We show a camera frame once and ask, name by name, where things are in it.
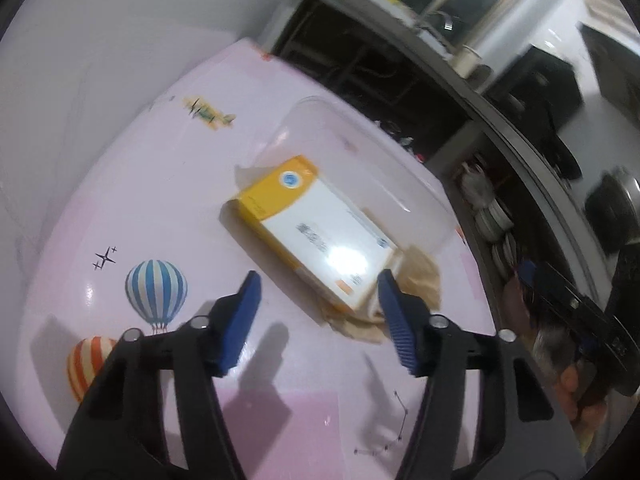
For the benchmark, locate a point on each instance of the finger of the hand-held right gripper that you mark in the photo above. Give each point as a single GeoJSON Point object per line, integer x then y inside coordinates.
{"type": "Point", "coordinates": [555, 285]}

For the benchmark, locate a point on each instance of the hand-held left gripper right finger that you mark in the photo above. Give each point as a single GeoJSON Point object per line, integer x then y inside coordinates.
{"type": "Point", "coordinates": [400, 325]}

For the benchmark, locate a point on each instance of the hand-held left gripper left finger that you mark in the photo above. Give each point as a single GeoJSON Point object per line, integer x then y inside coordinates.
{"type": "Point", "coordinates": [242, 320]}

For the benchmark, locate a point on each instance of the yellow white box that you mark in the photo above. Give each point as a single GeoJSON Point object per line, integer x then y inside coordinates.
{"type": "Point", "coordinates": [310, 230]}

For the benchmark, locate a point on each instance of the crumpled brown paper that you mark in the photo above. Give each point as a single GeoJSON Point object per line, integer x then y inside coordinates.
{"type": "Point", "coordinates": [420, 280]}

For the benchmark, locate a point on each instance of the stack of bowls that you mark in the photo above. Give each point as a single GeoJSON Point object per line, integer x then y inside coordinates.
{"type": "Point", "coordinates": [492, 225]}

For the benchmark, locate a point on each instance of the large black pot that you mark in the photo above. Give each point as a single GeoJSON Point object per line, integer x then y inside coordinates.
{"type": "Point", "coordinates": [612, 210]}

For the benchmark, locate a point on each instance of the white plastic bag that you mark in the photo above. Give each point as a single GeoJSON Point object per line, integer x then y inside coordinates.
{"type": "Point", "coordinates": [474, 182]}

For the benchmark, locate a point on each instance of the pink printed tablecloth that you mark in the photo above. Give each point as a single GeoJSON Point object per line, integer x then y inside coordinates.
{"type": "Point", "coordinates": [150, 185]}

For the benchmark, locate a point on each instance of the clear plastic container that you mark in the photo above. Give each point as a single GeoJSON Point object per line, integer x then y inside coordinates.
{"type": "Point", "coordinates": [350, 150]}

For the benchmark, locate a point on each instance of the white pitcher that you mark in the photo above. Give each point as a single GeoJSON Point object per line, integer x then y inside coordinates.
{"type": "Point", "coordinates": [471, 59]}

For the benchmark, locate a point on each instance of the metal faucet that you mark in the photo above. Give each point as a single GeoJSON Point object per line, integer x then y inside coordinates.
{"type": "Point", "coordinates": [440, 19]}

